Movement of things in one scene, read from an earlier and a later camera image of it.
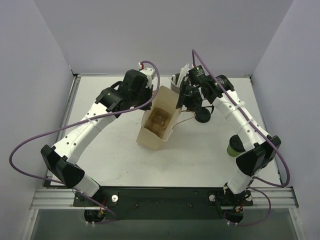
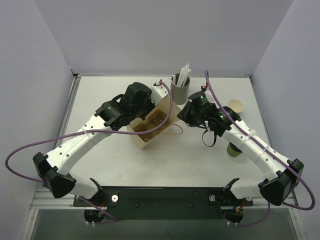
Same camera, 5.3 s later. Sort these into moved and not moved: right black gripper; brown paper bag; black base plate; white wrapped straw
Moved: right black gripper; brown paper bag
Not moved: black base plate; white wrapped straw
